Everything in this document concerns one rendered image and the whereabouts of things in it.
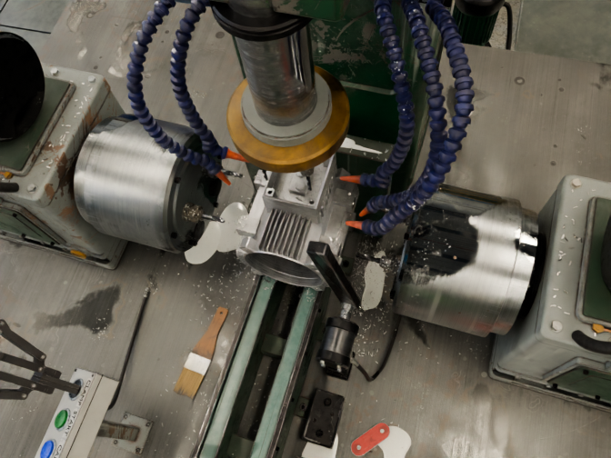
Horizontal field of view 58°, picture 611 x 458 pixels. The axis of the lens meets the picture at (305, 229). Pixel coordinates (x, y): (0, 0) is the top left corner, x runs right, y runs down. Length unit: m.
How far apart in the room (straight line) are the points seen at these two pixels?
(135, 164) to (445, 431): 0.79
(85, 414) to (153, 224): 0.34
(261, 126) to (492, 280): 0.43
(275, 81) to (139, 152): 0.42
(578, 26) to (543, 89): 1.34
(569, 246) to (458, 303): 0.19
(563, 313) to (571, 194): 0.20
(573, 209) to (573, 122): 0.58
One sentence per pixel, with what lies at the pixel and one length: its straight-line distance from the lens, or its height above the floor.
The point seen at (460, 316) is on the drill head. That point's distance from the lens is 0.96.
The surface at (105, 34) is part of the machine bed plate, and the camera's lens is 1.80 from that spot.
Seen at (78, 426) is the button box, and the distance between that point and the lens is 1.02.
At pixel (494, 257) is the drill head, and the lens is 0.92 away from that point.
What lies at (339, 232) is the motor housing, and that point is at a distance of 1.02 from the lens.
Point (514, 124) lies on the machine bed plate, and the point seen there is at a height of 0.80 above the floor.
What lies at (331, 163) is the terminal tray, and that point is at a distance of 0.98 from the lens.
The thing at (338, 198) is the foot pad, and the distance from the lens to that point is 1.03.
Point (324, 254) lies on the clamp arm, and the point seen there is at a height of 1.25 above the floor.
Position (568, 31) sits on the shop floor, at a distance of 2.87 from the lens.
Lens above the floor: 1.99
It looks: 66 degrees down
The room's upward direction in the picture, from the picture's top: 12 degrees counter-clockwise
